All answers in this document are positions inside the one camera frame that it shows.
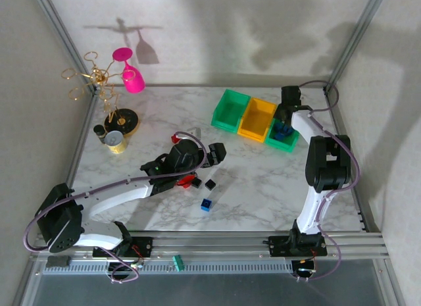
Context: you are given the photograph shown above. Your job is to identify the grey slotted cable duct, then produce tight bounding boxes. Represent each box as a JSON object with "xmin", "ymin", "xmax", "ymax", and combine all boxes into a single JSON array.
[{"xmin": 41, "ymin": 259, "xmax": 294, "ymax": 276}]

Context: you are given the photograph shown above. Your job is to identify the yellow can silver lid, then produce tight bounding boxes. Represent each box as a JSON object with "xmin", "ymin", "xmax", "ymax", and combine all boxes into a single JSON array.
[{"xmin": 104, "ymin": 130, "xmax": 128, "ymax": 155}]

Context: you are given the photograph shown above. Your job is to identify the green terminal connector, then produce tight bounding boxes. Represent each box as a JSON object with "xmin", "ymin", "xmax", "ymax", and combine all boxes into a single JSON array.
[{"xmin": 171, "ymin": 254, "xmax": 185, "ymax": 273}]

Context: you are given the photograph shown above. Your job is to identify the aluminium side rail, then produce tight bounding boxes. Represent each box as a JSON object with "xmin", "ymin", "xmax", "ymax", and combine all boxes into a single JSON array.
[
  {"xmin": 49, "ymin": 88, "xmax": 99, "ymax": 236},
  {"xmin": 324, "ymin": 88, "xmax": 382, "ymax": 234}
]

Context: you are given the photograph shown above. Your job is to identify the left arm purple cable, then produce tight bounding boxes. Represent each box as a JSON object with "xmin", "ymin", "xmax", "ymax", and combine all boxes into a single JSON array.
[{"xmin": 22, "ymin": 130, "xmax": 209, "ymax": 284}]

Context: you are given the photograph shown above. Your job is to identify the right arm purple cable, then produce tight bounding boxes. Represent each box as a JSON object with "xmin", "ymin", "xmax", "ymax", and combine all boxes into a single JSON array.
[{"xmin": 297, "ymin": 80, "xmax": 361, "ymax": 282}]

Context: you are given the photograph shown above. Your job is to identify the green plastic bin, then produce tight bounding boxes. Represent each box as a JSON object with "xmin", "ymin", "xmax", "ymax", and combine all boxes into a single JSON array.
[
  {"xmin": 210, "ymin": 88, "xmax": 251, "ymax": 134},
  {"xmin": 264, "ymin": 118, "xmax": 301, "ymax": 154}
]

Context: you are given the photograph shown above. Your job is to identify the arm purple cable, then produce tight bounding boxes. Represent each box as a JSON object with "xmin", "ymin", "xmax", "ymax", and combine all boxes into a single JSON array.
[
  {"xmin": 22, "ymin": 130, "xmax": 209, "ymax": 284},
  {"xmin": 297, "ymin": 80, "xmax": 361, "ymax": 282}
]

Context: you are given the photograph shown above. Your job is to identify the small black bottle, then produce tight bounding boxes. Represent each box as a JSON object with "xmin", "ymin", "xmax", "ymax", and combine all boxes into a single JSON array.
[{"xmin": 93, "ymin": 124, "xmax": 107, "ymax": 145}]

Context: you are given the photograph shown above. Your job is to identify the gold wire rack black base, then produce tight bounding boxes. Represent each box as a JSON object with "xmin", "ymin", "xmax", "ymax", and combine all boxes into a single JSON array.
[{"xmin": 61, "ymin": 51, "xmax": 141, "ymax": 136}]

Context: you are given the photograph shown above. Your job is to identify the aluminium frame post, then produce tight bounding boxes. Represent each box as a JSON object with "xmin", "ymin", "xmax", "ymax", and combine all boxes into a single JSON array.
[
  {"xmin": 324, "ymin": 0, "xmax": 389, "ymax": 91},
  {"xmin": 31, "ymin": 0, "xmax": 99, "ymax": 93}
]

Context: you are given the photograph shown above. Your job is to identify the pink plastic wine glass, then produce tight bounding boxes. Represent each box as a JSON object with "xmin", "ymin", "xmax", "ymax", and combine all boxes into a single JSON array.
[{"xmin": 112, "ymin": 47, "xmax": 146, "ymax": 95}]

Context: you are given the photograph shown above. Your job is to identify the aluminium mounting rail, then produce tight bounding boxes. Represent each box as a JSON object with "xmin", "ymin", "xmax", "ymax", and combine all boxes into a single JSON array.
[{"xmin": 30, "ymin": 230, "xmax": 391, "ymax": 263}]

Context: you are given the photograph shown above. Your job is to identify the yellow plastic bin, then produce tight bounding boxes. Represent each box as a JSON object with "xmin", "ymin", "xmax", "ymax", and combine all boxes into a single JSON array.
[{"xmin": 237, "ymin": 97, "xmax": 278, "ymax": 144}]

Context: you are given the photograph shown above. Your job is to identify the dark grey block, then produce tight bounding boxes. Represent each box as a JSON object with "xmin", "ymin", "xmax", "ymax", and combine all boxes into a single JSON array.
[{"xmin": 45, "ymin": 255, "xmax": 72, "ymax": 268}]

